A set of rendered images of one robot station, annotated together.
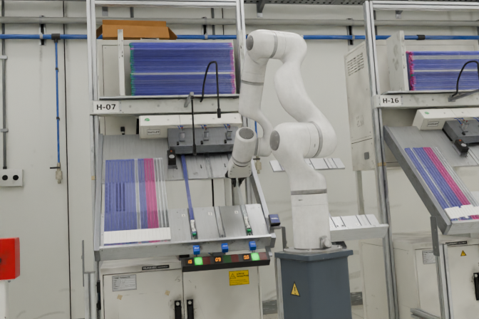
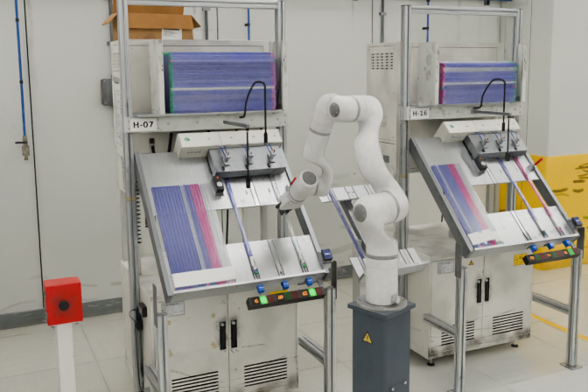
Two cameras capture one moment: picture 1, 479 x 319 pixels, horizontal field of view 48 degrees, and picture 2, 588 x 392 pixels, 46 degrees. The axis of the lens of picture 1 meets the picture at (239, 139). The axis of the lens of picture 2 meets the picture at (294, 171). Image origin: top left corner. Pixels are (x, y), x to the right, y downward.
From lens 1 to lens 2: 113 cm
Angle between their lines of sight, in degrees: 19
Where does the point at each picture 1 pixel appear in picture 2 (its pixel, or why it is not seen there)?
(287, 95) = (369, 166)
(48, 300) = (17, 290)
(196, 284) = (240, 305)
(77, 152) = (45, 121)
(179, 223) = (239, 260)
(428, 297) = (438, 304)
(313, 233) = (387, 292)
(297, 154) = (381, 227)
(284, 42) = (365, 109)
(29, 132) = not seen: outside the picture
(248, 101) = (316, 150)
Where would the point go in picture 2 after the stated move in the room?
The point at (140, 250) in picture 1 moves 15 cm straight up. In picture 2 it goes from (208, 291) to (207, 255)
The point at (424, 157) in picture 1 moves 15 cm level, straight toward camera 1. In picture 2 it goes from (449, 176) to (452, 180)
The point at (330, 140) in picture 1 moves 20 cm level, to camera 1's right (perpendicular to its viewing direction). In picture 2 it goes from (404, 211) to (454, 207)
